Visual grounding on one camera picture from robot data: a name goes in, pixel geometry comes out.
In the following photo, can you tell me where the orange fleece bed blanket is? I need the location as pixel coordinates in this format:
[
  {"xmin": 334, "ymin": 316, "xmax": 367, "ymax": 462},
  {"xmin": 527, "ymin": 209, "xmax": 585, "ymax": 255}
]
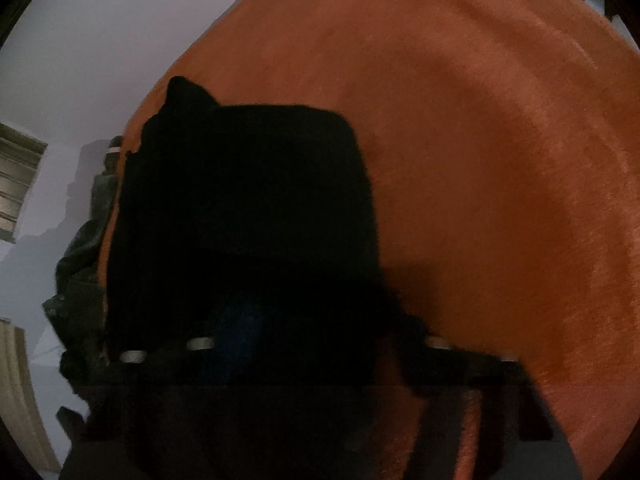
[{"xmin": 118, "ymin": 0, "xmax": 639, "ymax": 479}]

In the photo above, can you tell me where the dark striped sock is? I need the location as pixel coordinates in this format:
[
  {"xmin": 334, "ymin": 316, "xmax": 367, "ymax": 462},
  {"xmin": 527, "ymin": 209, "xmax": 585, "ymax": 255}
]
[{"xmin": 103, "ymin": 136, "xmax": 124, "ymax": 174}]

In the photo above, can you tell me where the beige curtain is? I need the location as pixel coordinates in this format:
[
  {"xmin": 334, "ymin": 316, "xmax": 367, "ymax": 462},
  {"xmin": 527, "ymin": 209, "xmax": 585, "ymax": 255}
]
[{"xmin": 1, "ymin": 318, "xmax": 61, "ymax": 476}]

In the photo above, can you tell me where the black sweatshirt with white logo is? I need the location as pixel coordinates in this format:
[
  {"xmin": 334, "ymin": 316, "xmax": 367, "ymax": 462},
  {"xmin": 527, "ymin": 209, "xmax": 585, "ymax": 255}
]
[{"xmin": 63, "ymin": 76, "xmax": 410, "ymax": 479}]

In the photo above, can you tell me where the barred window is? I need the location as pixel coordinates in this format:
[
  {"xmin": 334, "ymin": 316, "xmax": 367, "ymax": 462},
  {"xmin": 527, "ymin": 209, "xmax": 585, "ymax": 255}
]
[{"xmin": 0, "ymin": 124, "xmax": 47, "ymax": 243}]

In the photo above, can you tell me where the grey-green fleece garment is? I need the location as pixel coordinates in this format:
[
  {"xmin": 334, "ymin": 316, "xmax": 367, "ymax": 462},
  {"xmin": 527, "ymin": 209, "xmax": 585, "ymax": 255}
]
[{"xmin": 42, "ymin": 174, "xmax": 118, "ymax": 360}]

